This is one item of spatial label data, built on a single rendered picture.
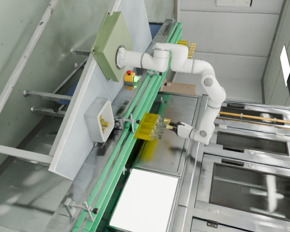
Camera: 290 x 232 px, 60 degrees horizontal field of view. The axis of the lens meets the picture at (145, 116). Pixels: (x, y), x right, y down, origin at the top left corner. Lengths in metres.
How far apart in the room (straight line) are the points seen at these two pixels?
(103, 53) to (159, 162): 0.81
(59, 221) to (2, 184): 0.70
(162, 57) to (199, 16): 6.10
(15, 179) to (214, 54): 6.86
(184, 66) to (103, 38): 0.49
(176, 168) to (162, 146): 0.22
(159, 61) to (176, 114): 0.76
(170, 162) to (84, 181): 0.59
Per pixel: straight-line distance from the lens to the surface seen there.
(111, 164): 1.56
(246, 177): 1.81
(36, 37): 1.98
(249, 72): 8.24
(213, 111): 1.60
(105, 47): 1.46
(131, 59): 1.57
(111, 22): 1.58
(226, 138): 2.01
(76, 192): 1.47
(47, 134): 2.19
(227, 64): 8.10
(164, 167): 1.72
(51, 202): 1.76
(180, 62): 1.50
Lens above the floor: 1.46
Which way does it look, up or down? 15 degrees down
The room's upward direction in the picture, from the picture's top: 99 degrees clockwise
